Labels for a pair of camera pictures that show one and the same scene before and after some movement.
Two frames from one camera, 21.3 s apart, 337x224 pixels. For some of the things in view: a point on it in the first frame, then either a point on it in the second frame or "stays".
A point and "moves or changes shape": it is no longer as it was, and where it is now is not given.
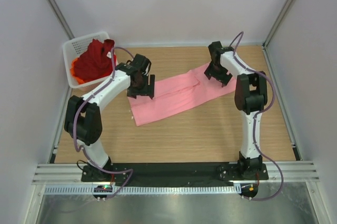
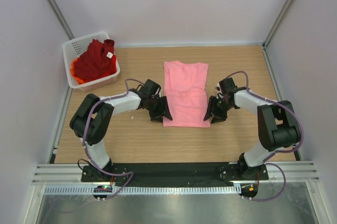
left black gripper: [147, 90] → [162, 101]
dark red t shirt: [96, 61] stays
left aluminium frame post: [53, 5] stays
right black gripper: [224, 78] → [211, 107]
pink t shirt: [176, 93] moves or changes shape
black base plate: [172, 173] stays
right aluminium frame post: [282, 16] stays
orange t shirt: [78, 80] stays
